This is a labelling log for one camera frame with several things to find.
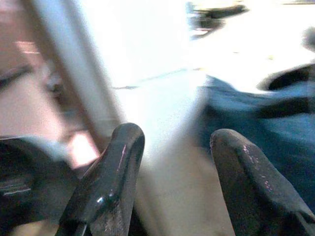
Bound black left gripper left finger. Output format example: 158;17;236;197
55;122;146;236

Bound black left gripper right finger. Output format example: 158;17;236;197
209;128;315;236

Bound white washing machine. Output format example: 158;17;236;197
34;0;315;158

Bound dark blue garment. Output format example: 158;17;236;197
196;64;315;205

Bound black object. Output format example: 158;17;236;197
0;136;82;229

